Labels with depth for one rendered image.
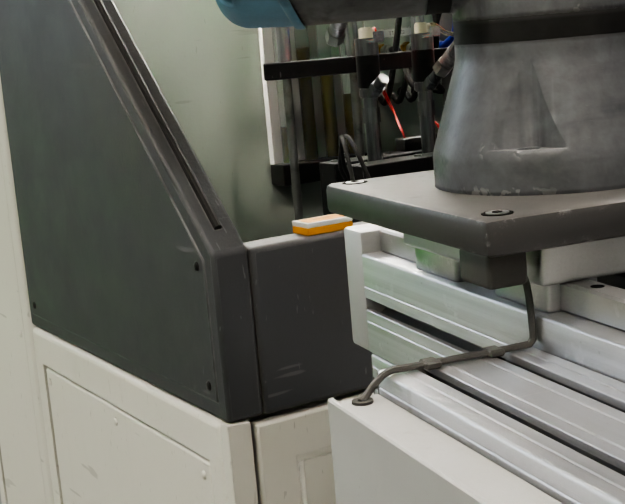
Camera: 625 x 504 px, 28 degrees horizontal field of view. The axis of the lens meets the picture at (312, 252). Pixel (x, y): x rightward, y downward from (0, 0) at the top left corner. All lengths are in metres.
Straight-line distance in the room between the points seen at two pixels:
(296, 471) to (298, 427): 0.04
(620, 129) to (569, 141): 0.03
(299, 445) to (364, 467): 0.57
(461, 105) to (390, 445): 0.24
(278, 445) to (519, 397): 0.60
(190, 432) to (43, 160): 0.43
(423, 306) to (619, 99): 0.20
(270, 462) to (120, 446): 0.30
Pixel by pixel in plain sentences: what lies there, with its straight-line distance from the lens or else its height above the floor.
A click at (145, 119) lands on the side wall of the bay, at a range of 1.23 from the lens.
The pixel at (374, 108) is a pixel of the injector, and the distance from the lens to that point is 1.50.
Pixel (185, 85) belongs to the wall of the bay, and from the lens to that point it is 1.70.
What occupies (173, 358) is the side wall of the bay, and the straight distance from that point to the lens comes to 1.25.
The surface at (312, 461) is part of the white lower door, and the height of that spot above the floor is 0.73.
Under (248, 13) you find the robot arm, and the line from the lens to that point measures 0.74.
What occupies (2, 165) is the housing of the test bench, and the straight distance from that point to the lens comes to 1.69.
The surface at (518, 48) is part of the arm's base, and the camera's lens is 0.72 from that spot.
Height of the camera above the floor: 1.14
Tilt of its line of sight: 10 degrees down
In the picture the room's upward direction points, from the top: 5 degrees counter-clockwise
